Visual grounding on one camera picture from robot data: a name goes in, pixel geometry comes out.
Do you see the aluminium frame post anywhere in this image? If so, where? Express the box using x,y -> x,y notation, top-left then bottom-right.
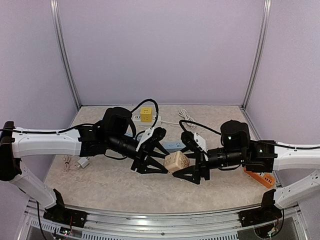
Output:
49,0 -> 82,111
241,0 -> 272,112

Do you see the orange power strip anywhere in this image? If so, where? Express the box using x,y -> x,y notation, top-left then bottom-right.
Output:
244,168 -> 276,189

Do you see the blue power strip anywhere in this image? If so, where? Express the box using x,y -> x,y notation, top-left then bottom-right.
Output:
125,132 -> 186,153

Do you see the beige cube socket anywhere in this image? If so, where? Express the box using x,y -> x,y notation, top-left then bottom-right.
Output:
163,151 -> 190,174

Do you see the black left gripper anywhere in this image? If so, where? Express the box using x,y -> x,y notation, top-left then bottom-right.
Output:
107,133 -> 172,174

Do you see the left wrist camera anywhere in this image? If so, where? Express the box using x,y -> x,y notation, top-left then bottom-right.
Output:
135,127 -> 167,152

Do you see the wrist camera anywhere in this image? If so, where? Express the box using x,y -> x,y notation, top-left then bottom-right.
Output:
180,131 -> 208,154
135,127 -> 167,152

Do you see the yellow cube socket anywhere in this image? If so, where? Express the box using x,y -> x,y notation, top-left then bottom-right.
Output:
140,106 -> 153,123

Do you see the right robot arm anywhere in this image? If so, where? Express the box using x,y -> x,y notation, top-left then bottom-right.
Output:
173,120 -> 320,222

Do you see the left aluminium frame post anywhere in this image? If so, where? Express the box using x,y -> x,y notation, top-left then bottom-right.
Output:
49,0 -> 82,111

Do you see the front aluminium rail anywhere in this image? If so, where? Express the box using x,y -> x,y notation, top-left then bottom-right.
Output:
15,199 -> 311,240

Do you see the white power strip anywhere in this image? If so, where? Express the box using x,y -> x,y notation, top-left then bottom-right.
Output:
131,108 -> 198,130

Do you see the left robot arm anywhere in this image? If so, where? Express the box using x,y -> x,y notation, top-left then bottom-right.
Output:
0,107 -> 168,223

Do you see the right aluminium frame post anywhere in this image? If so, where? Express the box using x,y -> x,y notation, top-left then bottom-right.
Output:
241,0 -> 272,112

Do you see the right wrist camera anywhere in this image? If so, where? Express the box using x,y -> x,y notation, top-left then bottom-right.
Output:
180,131 -> 208,154

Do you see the white charger with cable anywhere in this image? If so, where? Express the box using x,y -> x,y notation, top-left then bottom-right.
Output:
62,155 -> 89,173

